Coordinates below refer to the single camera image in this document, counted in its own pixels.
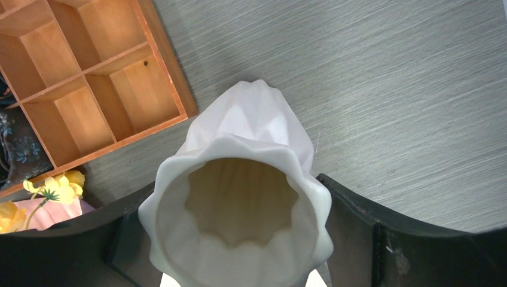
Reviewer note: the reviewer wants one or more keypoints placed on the pink wrapping paper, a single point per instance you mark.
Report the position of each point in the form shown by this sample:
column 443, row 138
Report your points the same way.
column 53, row 212

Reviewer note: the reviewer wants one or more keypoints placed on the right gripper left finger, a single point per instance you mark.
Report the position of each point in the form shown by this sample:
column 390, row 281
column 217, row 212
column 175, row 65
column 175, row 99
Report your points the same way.
column 105, row 247

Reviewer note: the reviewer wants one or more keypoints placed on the white ribbed ceramic vase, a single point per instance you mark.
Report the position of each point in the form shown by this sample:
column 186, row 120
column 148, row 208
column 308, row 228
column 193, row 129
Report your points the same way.
column 237, row 204

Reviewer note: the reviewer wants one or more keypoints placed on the dark rolled cloth bottom-centre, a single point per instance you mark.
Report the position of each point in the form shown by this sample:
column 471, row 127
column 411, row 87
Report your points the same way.
column 22, row 155

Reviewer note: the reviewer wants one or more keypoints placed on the yellow flower stem bunch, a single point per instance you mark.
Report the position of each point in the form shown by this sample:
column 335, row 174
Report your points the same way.
column 62, row 188

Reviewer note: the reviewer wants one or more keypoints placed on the orange wooden compartment tray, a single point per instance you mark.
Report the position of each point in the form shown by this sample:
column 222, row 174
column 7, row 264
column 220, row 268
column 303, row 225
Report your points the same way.
column 91, row 76

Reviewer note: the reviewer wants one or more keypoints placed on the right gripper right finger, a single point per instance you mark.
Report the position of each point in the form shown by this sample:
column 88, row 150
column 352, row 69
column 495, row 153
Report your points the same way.
column 377, row 246

